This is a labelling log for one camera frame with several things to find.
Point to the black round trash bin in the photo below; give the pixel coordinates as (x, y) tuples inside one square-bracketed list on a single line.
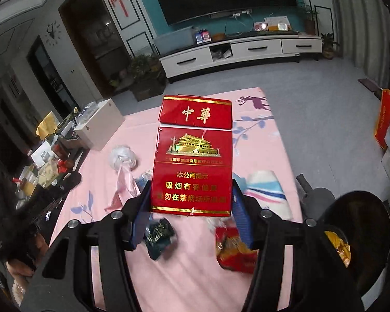
[(364, 221)]

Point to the QR code stand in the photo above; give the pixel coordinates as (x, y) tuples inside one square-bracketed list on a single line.
[(202, 36)]

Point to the white box on table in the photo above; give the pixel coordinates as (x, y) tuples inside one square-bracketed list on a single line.
[(98, 130)]

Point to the yellow snack wrapper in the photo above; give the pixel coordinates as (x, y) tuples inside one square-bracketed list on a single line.
[(341, 247)]

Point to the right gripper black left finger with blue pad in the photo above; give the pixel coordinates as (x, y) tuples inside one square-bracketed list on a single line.
[(63, 281)]

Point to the black wall clock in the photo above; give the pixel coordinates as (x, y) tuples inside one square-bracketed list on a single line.
[(53, 33)]

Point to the potted plant on cabinet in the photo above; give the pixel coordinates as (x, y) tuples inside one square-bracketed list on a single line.
[(309, 17)]

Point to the pink plastic wrapper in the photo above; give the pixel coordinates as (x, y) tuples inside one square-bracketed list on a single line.
[(126, 188)]

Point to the dark green snack wrapper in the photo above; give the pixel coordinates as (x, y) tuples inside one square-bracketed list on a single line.
[(159, 235)]

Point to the clear plastic bag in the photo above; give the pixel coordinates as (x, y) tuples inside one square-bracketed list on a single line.
[(121, 156)]

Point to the large floor plant dark pot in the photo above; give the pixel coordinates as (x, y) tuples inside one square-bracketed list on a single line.
[(149, 79)]

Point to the red snack wrapper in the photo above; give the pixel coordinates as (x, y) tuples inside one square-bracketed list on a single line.
[(231, 253)]

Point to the white certificate card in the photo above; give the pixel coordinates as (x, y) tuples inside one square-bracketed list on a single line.
[(278, 23)]

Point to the yellow cloth on chair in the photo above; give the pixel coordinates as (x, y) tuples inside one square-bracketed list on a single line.
[(47, 126)]

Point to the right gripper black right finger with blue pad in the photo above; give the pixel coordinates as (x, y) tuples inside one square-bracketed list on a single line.
[(320, 281)]

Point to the striped tissue pack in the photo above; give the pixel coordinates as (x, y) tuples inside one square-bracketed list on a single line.
[(266, 189)]

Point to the pink floral tablecloth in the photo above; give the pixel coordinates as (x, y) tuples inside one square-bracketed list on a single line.
[(187, 277)]

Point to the red Chunghwa cigarette box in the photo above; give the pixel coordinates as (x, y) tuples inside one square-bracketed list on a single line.
[(192, 170)]

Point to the white TV cabinet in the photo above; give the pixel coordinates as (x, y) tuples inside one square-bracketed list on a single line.
[(240, 50)]

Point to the red paper shopping bag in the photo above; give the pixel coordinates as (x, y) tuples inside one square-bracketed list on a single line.
[(383, 121)]

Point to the potted plant by curtain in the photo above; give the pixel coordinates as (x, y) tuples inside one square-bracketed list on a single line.
[(329, 45)]

